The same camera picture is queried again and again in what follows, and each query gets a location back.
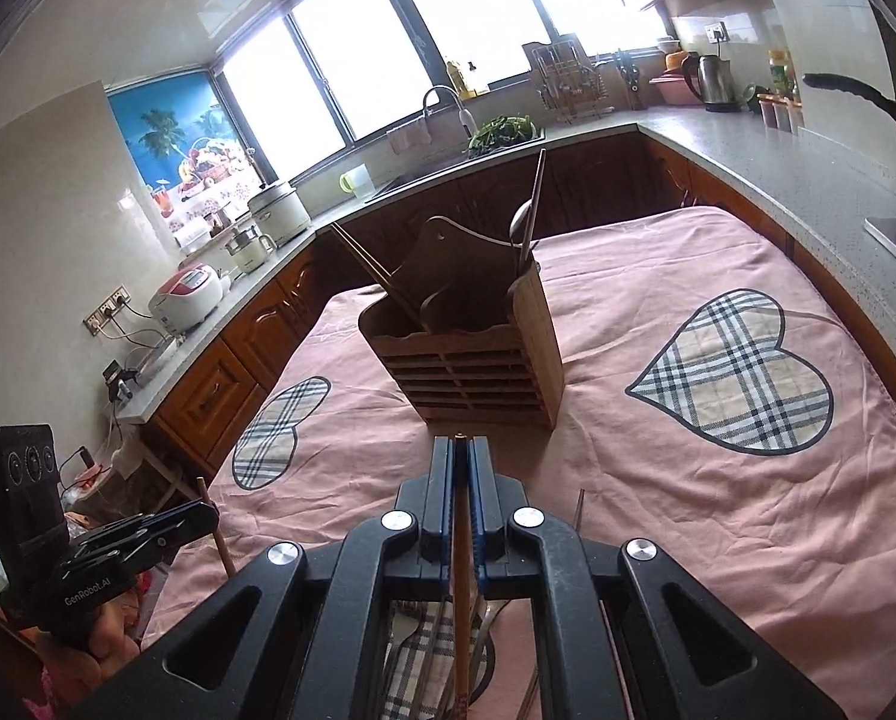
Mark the paper towel roll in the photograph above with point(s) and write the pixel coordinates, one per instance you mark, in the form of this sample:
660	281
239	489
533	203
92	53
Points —
191	238

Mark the green leafy vegetables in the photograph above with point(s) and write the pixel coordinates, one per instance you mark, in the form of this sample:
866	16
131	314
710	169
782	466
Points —
500	135

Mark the orange bowl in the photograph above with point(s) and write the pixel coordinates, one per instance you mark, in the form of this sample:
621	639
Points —
675	62

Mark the kitchen sink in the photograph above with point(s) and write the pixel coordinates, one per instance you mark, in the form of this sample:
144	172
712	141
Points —
433	165

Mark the plastic bags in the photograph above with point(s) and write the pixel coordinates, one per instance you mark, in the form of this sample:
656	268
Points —
92	491

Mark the pink plastic basin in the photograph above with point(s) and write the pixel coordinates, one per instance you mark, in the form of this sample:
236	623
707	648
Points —
673	91

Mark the kitchen window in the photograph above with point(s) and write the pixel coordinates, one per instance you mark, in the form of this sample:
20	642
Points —
455	30

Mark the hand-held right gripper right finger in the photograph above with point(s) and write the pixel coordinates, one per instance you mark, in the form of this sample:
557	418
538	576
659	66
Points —
479	510

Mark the row of spice jars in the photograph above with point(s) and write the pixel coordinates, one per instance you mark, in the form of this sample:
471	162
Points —
778	114

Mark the wooden base cabinets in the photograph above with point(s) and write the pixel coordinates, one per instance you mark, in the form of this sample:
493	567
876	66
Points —
215	390

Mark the tropical wall poster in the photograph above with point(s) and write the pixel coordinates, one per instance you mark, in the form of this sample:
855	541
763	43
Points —
163	127

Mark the yellow bottle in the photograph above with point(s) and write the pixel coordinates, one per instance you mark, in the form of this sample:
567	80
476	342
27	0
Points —
455	79

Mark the wall socket strip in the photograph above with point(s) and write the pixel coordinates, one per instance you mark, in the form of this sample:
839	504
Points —
107	309

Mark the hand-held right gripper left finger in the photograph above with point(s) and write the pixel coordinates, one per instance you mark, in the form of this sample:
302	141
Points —
448	510

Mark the silver metal spoon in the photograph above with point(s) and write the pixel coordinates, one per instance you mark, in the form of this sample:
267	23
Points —
523	223

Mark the person's left hand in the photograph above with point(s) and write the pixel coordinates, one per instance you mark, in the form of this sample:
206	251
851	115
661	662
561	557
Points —
114	634

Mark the grey kitchen countertop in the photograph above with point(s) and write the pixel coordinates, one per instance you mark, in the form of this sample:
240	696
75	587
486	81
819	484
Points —
793	172

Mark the person's left forearm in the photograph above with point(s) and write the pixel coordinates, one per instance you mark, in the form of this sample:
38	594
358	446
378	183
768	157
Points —
66	697

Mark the light wooden chopstick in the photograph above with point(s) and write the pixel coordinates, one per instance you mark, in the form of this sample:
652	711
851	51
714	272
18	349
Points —
358	255
401	304

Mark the white wall outlet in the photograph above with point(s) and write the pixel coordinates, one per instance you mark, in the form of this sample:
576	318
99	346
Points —
716	32

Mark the wooden utensil holder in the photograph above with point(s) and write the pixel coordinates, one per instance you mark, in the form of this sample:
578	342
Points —
478	382

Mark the black clamp device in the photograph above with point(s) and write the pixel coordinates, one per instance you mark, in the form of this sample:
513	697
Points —
122	382

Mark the seasoning bottle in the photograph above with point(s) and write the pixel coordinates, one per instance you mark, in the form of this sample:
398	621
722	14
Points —
781	75

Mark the small white electric pot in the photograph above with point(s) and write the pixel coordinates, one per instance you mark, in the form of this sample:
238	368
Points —
247	251

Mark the red patterned wooden chopstick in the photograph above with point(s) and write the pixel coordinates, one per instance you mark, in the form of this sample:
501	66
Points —
215	532
461	615

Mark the pink printed bedsheet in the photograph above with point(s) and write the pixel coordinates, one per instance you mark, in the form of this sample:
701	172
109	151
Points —
643	300

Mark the black wok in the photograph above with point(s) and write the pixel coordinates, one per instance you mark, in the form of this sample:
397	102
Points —
853	88

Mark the large white electric cooker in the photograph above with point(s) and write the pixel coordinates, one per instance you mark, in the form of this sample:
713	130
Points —
279	214

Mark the stainless steel kettle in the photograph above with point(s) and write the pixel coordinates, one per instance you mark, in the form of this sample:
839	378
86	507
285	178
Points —
714	82

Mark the metal dish rack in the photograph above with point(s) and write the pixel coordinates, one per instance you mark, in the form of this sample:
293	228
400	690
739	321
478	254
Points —
568	79

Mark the white folding rack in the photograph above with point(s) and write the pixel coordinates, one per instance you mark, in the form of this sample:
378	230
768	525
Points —
155	465

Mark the white bowl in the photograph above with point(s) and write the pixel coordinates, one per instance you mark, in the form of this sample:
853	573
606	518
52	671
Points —
668	44

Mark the chrome kitchen faucet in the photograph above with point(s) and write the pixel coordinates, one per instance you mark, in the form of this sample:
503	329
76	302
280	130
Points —
459	109

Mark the knife block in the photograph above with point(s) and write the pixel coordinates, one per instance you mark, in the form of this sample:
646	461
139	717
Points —
632	82

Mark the white rice cooker pink lid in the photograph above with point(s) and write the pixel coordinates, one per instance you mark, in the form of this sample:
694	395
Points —
185	300

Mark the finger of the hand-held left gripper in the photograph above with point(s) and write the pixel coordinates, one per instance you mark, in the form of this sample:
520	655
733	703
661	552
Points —
148	523
140	549

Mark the pink hanging rag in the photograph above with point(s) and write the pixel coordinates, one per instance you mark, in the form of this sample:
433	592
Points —
409	139

